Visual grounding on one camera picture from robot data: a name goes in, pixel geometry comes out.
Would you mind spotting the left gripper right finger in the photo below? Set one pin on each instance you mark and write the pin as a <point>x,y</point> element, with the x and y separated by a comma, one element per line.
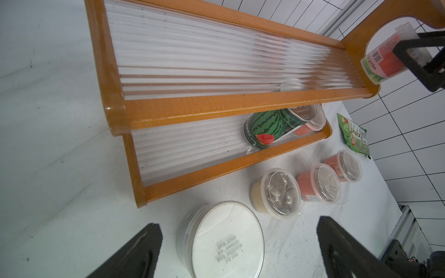
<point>344,257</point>

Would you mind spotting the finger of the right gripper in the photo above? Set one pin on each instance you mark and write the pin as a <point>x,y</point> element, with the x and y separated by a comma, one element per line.
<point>425,58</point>

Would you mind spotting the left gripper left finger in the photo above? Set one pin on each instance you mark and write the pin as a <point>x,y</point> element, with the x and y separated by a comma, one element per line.
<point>137,258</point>

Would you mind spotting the red seed cup top shelf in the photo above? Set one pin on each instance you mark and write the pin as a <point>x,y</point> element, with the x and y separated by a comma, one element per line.
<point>320,184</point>

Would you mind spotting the red seed cup shelf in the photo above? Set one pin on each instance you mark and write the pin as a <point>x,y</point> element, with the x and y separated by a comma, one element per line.
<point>320,184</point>
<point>314,125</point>

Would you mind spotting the tall white-lid seed jar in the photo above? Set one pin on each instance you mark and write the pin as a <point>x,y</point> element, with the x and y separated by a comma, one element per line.
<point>222,240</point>

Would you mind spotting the yellow seed cup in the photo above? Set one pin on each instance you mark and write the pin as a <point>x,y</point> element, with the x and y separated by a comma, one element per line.
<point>276,194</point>

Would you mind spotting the red seed cup bottom shelf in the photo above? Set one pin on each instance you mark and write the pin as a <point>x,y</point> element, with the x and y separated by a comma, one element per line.
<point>314,125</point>

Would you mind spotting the wooden three-tier shelf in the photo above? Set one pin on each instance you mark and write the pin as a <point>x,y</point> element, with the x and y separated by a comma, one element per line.
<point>178,79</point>

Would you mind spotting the green snack packet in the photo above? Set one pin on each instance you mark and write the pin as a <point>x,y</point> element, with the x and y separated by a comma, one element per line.
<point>354,135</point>

